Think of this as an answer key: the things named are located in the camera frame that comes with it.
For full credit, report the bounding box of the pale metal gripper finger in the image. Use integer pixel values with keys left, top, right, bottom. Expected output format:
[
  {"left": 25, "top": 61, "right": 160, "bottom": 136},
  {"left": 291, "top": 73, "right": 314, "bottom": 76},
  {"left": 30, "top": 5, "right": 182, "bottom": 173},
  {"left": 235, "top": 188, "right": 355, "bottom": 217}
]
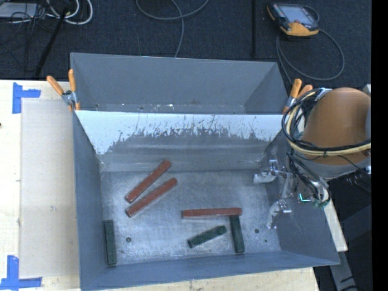
[
  {"left": 253, "top": 159, "right": 287, "bottom": 185},
  {"left": 266, "top": 200, "right": 293, "bottom": 230}
]

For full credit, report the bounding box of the dark green flat block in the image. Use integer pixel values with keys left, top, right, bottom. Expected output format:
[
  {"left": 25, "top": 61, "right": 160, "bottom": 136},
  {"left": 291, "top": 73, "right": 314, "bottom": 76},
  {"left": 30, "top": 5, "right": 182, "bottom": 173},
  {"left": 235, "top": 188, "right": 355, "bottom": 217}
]
[
  {"left": 229, "top": 215, "right": 246, "bottom": 254},
  {"left": 187, "top": 225, "right": 228, "bottom": 249},
  {"left": 103, "top": 219, "right": 118, "bottom": 266}
]

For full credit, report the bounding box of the red-brown flat block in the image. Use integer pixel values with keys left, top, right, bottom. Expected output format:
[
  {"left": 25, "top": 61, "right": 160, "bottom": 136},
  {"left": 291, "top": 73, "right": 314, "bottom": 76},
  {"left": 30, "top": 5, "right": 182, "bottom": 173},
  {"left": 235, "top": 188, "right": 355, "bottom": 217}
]
[
  {"left": 125, "top": 177, "right": 178, "bottom": 218},
  {"left": 124, "top": 159, "right": 172, "bottom": 204},
  {"left": 181, "top": 207, "right": 243, "bottom": 219}
]

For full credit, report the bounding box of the grey metal bin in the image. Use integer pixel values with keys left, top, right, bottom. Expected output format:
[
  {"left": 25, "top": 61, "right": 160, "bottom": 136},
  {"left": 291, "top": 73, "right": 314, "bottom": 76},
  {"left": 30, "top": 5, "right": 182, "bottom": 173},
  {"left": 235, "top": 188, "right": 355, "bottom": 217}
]
[{"left": 69, "top": 52, "right": 341, "bottom": 291}]

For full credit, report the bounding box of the pale wood flat board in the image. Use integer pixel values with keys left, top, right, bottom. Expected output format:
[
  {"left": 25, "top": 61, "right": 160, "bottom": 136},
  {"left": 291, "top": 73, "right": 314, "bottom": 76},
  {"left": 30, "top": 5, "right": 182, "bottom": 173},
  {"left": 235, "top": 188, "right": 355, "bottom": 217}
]
[{"left": 18, "top": 98, "right": 80, "bottom": 280}]

